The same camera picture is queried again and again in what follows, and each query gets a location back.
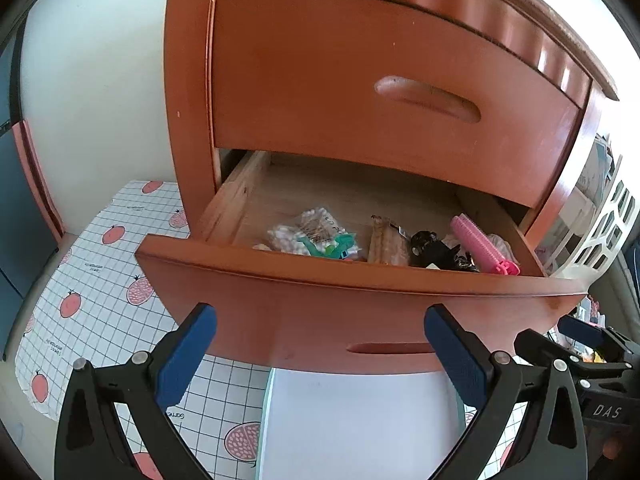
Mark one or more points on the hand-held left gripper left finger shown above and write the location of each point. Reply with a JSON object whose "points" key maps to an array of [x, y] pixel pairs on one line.
{"points": [[187, 355]]}

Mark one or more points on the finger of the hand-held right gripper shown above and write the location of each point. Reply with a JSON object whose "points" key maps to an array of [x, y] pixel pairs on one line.
{"points": [[582, 330], [542, 347]]}

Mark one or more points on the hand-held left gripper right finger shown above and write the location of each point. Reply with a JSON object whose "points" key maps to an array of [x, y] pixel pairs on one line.
{"points": [[457, 355]]}

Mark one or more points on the pink corrugated tube toy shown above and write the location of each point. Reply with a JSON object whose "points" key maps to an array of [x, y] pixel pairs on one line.
{"points": [[475, 240]]}

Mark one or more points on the teal-edged white box tray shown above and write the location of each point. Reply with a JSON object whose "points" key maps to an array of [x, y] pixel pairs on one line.
{"points": [[360, 425]]}

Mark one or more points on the clear biscuit snack packet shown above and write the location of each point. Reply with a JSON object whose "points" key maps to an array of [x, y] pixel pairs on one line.
{"points": [[387, 245]]}

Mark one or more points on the green plastic clip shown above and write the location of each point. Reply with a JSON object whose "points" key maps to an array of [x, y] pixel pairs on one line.
{"points": [[345, 243]]}

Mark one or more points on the clear cotton swab bag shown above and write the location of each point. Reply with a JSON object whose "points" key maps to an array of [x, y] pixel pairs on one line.
{"points": [[310, 225]]}

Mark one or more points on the fruit print grid tablecloth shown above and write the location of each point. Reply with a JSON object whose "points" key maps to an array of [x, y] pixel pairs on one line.
{"points": [[100, 310]]}

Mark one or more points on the blue wardrobe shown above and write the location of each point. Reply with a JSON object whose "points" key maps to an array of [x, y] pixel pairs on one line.
{"points": [[20, 210]]}

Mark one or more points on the wooden nightstand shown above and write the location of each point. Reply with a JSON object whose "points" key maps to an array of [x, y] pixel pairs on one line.
{"points": [[192, 85]]}

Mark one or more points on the pink wooden frame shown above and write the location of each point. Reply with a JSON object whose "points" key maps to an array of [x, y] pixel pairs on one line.
{"points": [[40, 180]]}

